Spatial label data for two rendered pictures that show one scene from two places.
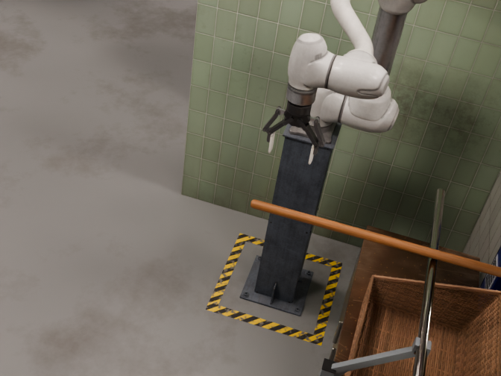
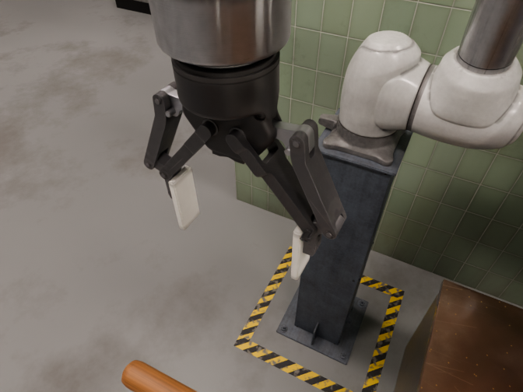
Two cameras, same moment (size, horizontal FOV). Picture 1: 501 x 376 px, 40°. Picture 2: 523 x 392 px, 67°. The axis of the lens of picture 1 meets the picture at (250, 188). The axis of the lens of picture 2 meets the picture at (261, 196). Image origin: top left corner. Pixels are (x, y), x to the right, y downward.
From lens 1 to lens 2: 1.85 m
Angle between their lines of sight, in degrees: 14
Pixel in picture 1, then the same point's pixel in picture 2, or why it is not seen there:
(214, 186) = (266, 194)
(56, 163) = (126, 164)
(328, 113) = (388, 113)
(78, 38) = not seen: hidden behind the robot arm
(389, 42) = not seen: outside the picture
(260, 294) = (301, 329)
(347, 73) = not seen: outside the picture
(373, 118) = (478, 124)
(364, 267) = (439, 362)
